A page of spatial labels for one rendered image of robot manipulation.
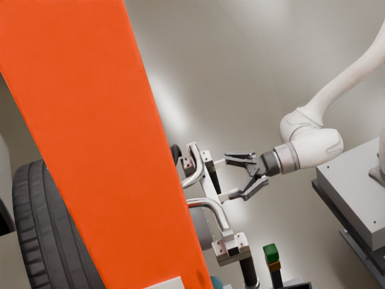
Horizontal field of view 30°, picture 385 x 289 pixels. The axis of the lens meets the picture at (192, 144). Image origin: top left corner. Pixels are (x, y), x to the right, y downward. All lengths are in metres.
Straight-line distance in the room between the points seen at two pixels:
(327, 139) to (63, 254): 0.89
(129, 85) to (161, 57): 3.31
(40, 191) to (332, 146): 0.89
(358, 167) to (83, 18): 2.05
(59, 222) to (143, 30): 2.80
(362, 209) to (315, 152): 0.50
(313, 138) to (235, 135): 1.39
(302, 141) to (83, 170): 1.32
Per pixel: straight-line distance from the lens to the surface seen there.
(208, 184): 1.99
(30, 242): 1.79
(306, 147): 2.19
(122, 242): 1.07
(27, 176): 1.93
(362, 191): 2.69
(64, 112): 0.89
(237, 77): 3.90
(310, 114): 2.32
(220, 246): 1.88
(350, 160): 2.80
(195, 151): 2.04
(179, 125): 3.69
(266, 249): 2.22
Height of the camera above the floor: 2.41
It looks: 42 degrees down
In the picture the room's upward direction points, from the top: 16 degrees counter-clockwise
